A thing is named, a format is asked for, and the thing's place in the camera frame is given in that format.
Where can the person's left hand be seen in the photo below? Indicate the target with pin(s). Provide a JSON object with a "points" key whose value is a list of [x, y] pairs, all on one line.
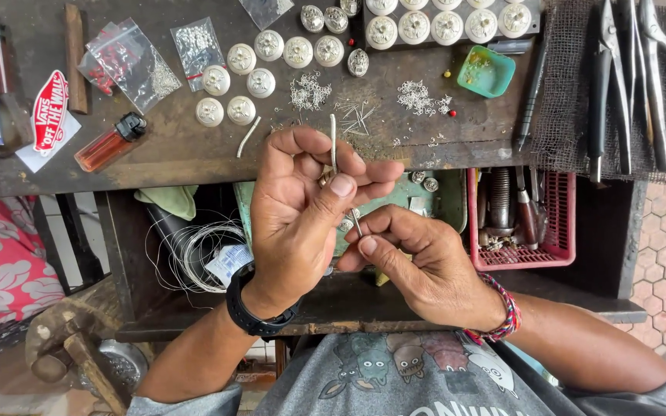
{"points": [[287, 231]]}

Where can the person's right hand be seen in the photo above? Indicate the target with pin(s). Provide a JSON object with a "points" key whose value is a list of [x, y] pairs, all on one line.
{"points": [[437, 271]]}

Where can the small silver pin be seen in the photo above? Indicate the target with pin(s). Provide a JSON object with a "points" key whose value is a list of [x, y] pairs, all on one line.
{"points": [[357, 224]]}

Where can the curved silver tube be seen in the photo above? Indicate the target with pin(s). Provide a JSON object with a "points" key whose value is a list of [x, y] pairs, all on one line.
{"points": [[248, 137], [333, 141]]}

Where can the white printed label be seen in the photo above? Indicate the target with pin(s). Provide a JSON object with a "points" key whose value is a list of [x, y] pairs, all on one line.
{"points": [[228, 264]]}

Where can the small round silver ornament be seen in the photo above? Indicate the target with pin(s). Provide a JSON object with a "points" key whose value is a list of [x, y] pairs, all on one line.
{"points": [[431, 184], [418, 177]]}

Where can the black wrist watch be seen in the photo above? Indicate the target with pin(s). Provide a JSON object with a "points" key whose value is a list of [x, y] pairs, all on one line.
{"points": [[246, 315]]}

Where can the grey printed shirt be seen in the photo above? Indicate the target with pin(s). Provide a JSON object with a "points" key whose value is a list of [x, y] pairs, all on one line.
{"points": [[402, 381]]}

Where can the green cloth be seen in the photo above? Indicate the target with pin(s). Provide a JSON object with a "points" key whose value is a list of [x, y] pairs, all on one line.
{"points": [[168, 199]]}

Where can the red plastic basket with tools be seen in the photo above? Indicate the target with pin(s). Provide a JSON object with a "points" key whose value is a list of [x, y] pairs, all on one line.
{"points": [[558, 231]]}

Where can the pile of silver pins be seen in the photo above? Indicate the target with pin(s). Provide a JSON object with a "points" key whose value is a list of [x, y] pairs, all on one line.
{"points": [[356, 118]]}

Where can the pile of silver jump rings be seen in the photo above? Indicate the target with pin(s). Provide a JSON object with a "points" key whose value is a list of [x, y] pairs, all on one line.
{"points": [[308, 92]]}

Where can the wooden drawer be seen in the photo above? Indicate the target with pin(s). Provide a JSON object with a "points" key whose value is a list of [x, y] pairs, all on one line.
{"points": [[599, 242]]}

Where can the pile of silver links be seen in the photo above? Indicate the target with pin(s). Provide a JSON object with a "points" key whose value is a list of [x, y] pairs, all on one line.
{"points": [[417, 95]]}

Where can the oval silver ornament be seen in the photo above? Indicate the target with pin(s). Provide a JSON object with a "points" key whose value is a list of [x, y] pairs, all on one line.
{"points": [[336, 19], [350, 6], [312, 18], [358, 62]]}

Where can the cluster of round silver ornaments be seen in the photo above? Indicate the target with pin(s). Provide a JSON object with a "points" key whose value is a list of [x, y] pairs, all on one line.
{"points": [[268, 46]]}

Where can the black pen tool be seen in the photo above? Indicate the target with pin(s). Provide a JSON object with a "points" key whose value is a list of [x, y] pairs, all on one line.
{"points": [[530, 98]]}

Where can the orange lighter with black cap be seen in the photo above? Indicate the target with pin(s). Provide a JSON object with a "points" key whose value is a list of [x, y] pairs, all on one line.
{"points": [[104, 147]]}

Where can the plastic bag of silver beads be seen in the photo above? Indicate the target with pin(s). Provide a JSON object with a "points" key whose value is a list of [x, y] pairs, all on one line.
{"points": [[197, 49]]}

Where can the small teal plastic dish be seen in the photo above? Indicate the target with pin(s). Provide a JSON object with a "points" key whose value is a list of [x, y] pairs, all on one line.
{"points": [[486, 72]]}

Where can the metal bowl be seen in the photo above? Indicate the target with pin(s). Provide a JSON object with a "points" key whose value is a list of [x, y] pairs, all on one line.
{"points": [[122, 361]]}

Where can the clear plastic bag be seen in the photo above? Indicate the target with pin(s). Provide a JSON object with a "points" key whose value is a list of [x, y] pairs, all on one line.
{"points": [[263, 10]]}

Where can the dark mesh cloth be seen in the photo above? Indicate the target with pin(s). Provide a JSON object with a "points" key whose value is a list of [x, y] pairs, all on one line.
{"points": [[564, 86]]}

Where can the plastic bag of silver rings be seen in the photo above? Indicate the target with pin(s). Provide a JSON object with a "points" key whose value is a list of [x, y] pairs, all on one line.
{"points": [[136, 63]]}

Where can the plastic bag of red beads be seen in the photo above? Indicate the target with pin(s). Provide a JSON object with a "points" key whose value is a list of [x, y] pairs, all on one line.
{"points": [[99, 75]]}

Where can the wooden mallet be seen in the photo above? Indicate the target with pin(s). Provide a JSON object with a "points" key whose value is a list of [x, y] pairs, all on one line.
{"points": [[67, 341]]}

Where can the rows of round white ornaments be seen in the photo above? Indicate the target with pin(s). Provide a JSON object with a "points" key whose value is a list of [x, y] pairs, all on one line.
{"points": [[446, 26]]}

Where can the red and white sticker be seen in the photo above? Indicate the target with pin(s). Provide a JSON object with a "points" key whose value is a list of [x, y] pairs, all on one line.
{"points": [[49, 112]]}

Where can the black flat tray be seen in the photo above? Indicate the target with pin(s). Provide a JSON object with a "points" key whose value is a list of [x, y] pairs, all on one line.
{"points": [[535, 17]]}

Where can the brown wooden stick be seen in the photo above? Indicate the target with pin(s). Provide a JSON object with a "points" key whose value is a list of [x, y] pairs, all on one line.
{"points": [[76, 58]]}

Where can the silver metal shears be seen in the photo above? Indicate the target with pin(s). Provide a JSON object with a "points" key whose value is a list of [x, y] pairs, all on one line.
{"points": [[654, 86]]}

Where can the red floral cushion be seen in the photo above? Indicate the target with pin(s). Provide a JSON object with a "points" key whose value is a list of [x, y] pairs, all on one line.
{"points": [[3, 266]]}

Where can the black chair frame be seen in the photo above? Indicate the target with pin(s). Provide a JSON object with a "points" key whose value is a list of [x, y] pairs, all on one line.
{"points": [[73, 242]]}

